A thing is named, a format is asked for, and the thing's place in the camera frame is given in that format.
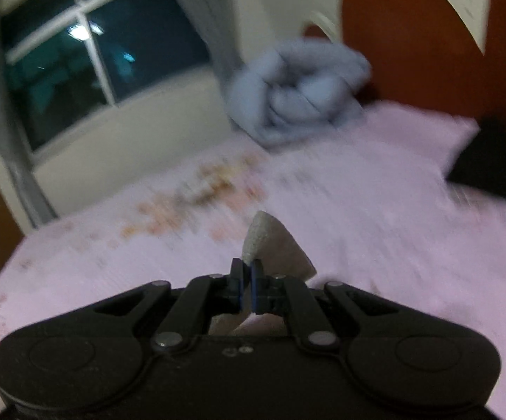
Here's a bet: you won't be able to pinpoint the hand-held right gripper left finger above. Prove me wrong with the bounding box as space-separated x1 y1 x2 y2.
94 258 242 352

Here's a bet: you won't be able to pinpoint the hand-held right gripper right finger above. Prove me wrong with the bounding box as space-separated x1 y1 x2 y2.
252 259 394 353

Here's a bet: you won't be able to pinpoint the light grey pants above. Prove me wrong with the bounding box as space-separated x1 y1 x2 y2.
209 211 317 337

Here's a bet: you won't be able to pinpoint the pink floral bed sheet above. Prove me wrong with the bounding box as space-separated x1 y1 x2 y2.
0 100 506 420

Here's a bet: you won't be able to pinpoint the blue-grey bundled blanket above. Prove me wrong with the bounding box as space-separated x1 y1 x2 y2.
226 38 373 152

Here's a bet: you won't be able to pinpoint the grey curtain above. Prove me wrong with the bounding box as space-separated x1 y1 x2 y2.
0 0 57 229
157 0 256 134

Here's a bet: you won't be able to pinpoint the white-framed window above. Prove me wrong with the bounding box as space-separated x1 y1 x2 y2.
0 0 213 155

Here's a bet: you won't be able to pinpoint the brown wooden headboard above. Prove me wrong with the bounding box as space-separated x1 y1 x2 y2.
303 0 506 124

